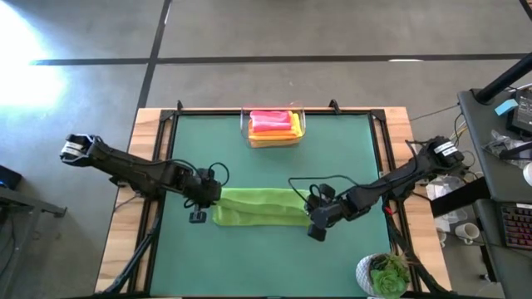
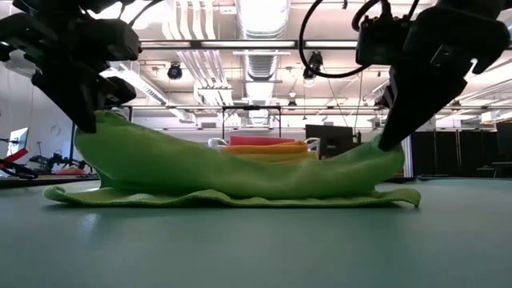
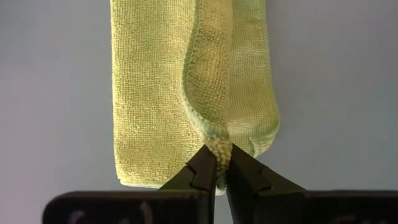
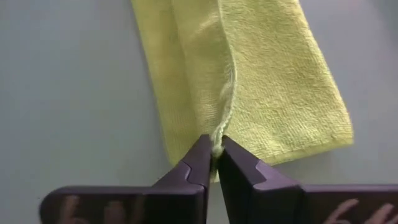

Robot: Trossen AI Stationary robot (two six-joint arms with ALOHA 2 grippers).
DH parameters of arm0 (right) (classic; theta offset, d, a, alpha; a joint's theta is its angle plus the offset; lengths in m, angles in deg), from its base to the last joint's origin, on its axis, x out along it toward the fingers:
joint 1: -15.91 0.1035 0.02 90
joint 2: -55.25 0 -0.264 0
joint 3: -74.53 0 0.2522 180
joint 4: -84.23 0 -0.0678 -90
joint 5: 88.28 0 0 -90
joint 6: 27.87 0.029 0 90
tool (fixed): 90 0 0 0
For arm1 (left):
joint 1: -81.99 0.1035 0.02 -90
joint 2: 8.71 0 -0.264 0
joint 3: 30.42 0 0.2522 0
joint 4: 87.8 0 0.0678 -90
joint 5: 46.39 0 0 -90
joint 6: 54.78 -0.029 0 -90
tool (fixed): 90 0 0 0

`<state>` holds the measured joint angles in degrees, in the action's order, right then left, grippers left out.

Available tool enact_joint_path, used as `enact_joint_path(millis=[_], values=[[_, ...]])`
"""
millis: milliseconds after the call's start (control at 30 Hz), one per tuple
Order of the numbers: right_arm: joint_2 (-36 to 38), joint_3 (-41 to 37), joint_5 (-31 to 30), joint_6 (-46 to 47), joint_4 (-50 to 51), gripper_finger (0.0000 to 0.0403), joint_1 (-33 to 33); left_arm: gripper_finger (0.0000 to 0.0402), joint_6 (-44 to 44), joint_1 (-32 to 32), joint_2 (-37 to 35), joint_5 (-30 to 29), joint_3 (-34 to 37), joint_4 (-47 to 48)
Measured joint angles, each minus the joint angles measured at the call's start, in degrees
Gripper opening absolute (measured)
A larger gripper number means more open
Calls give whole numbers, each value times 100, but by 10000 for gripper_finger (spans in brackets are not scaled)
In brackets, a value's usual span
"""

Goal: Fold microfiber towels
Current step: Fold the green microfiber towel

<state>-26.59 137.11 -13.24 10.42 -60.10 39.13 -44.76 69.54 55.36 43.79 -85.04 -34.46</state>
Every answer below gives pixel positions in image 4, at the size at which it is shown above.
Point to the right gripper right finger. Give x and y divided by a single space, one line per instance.
280 205

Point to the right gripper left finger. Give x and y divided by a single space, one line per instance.
155 205

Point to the green microfiber towel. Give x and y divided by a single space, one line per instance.
264 77

